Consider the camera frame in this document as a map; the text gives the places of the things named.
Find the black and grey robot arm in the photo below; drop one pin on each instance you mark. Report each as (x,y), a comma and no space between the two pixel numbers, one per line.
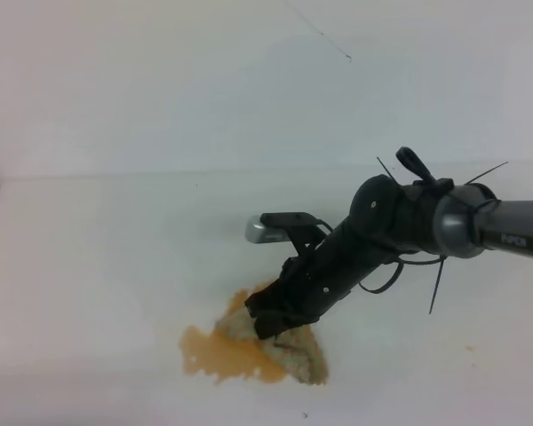
(386,223)

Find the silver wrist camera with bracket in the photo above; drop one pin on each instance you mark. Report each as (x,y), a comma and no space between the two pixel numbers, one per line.
(302,229)

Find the brown coffee stain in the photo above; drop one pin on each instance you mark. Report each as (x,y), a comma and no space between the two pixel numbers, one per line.
(221,358)

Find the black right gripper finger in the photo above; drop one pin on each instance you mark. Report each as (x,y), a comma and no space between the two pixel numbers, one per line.
(270,324)
(267,300)

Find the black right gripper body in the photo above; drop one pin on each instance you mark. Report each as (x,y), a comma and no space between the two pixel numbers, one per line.
(329,273)

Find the green and tan striped rag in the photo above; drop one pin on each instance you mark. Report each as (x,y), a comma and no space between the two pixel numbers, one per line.
(296,350)

